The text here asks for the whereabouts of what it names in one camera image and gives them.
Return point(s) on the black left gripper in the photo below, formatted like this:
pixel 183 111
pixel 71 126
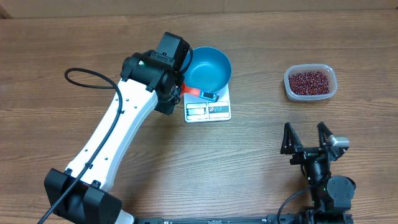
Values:
pixel 168 108

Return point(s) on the orange scoop with blue handle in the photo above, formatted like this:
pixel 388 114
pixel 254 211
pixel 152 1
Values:
pixel 206 95

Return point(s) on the blue bowl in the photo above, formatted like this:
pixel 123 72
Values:
pixel 209 70

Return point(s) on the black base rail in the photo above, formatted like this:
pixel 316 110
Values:
pixel 269 219

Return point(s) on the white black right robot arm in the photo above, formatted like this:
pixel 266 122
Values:
pixel 331 195

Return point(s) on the red beans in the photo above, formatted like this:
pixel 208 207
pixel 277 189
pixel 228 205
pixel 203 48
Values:
pixel 309 83

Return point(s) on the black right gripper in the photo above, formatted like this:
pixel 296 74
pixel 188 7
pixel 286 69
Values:
pixel 294 145

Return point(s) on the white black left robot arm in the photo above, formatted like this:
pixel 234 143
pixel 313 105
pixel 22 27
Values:
pixel 149 81

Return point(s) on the clear plastic container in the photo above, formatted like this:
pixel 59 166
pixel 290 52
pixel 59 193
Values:
pixel 308 68

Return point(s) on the white digital kitchen scale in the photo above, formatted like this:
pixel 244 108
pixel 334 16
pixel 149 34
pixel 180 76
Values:
pixel 199 110

